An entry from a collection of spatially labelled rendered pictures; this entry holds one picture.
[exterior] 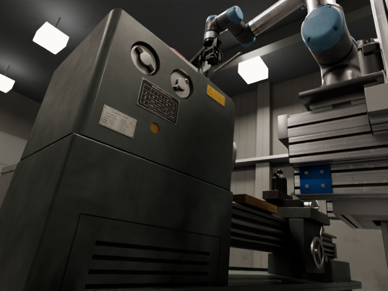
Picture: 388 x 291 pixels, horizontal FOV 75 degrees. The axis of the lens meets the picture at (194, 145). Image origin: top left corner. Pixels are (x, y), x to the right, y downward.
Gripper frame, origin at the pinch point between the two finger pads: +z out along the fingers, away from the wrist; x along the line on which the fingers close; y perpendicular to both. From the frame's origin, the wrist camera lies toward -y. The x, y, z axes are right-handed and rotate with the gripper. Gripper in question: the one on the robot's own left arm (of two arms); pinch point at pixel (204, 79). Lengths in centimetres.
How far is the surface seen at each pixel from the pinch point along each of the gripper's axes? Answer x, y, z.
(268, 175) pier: 398, -172, -81
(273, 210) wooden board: 55, 7, 50
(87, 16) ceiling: 29, -359, -316
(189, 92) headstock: -19.4, 12.6, 22.8
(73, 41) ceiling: 42, -452, -317
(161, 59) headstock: -33.4, 13.4, 19.2
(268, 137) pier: 398, -172, -168
